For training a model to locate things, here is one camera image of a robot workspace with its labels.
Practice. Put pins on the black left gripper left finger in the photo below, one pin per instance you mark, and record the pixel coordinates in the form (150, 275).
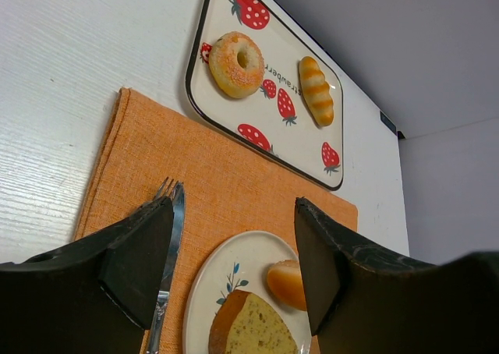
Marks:
(94, 295)

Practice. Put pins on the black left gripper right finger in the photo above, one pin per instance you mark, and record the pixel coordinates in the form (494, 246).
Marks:
(364, 298)

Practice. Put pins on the round golden bun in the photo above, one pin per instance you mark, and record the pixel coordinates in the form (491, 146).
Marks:
(284, 279)

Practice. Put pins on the brown bread slice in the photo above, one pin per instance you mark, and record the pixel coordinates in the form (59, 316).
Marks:
(245, 323)

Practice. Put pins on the striped long bread roll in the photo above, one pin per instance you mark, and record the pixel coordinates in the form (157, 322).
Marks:
(316, 91)

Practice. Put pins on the silver table knife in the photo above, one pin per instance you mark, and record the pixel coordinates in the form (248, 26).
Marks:
(178, 205)

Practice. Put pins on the silver fork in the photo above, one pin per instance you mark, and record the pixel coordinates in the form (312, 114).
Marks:
(167, 188)

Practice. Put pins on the white blue ceramic plate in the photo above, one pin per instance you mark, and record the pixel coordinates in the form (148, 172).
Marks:
(239, 263)

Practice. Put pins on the orange cloth placemat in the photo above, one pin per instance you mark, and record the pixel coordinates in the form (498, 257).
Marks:
(229, 188)

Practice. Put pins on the blue label right corner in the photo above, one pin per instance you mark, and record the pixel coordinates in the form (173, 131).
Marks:
(388, 123)

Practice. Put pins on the strawberry print white tray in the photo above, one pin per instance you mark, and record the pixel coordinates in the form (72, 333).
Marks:
(275, 121)

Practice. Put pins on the sugared bagel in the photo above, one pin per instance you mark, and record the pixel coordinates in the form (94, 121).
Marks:
(237, 65)

